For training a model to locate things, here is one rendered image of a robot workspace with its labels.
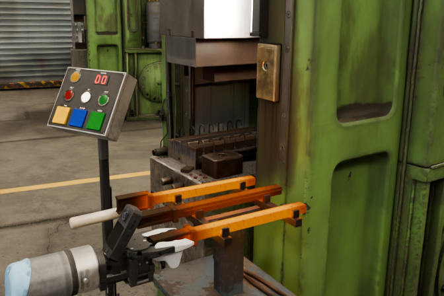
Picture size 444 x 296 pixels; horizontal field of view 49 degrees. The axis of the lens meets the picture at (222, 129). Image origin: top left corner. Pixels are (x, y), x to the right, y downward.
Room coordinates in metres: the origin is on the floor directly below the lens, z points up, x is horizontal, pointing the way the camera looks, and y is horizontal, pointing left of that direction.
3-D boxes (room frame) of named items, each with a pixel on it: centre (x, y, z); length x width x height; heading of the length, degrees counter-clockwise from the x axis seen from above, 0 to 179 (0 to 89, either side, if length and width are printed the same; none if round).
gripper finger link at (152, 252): (0.95, 0.14, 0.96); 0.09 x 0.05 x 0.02; 107
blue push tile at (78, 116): (2.01, 0.60, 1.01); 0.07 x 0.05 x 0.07; 60
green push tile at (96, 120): (1.96, 0.51, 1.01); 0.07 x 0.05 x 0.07; 60
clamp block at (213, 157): (1.60, 0.00, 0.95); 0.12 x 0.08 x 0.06; 125
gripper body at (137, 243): (0.95, 0.20, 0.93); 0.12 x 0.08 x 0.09; 122
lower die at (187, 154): (1.83, -0.03, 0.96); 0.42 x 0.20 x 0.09; 125
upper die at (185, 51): (1.83, -0.03, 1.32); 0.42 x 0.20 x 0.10; 125
